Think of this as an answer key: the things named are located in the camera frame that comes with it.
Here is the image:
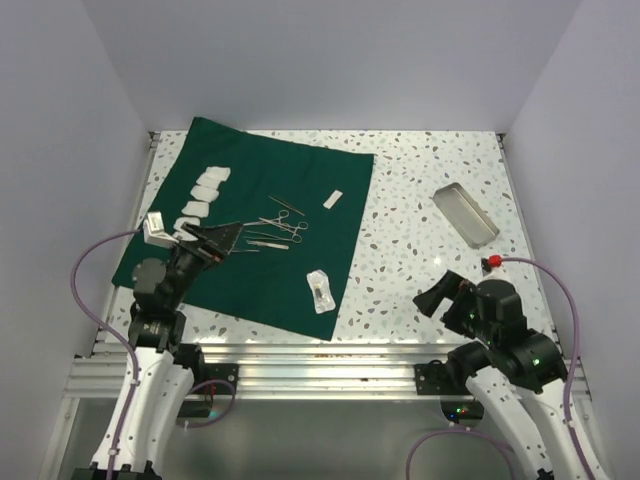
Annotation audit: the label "metal instrument tray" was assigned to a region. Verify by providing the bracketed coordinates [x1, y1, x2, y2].
[433, 182, 500, 249]

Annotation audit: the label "green surgical cloth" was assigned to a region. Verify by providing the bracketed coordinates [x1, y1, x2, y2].
[110, 116, 377, 342]

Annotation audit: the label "thin steel tweezers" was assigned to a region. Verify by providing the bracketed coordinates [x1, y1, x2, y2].
[243, 229, 281, 239]

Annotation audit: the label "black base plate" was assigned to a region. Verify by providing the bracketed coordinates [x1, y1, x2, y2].
[189, 363, 240, 396]
[413, 360, 469, 396]

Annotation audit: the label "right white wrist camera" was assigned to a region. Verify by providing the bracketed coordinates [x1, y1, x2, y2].
[481, 255, 511, 282]

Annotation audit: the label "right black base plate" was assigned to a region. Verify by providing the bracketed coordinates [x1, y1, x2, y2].
[413, 360, 469, 396]

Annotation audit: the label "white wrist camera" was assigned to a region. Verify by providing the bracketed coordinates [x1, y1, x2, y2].
[142, 211, 178, 249]
[481, 255, 511, 282]

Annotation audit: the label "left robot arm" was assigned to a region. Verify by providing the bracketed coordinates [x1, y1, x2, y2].
[72, 212, 242, 479]

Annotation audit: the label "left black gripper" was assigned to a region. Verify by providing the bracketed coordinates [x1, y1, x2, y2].
[166, 222, 242, 309]

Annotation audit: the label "small white paper packet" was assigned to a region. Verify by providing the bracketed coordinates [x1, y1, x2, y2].
[323, 190, 343, 210]

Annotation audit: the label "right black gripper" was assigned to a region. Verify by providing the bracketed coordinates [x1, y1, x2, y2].
[412, 268, 497, 344]

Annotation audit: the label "clear plastic blister pack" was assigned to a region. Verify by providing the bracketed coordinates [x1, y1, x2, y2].
[306, 270, 336, 314]

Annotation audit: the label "aluminium mounting rail frame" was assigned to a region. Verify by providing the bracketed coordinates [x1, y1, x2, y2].
[37, 130, 612, 480]

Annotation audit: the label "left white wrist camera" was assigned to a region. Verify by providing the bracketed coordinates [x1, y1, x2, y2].
[142, 211, 178, 249]

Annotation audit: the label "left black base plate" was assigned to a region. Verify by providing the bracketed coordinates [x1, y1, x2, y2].
[189, 363, 240, 396]

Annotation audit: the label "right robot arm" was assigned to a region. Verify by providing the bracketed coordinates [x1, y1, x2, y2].
[413, 269, 608, 479]

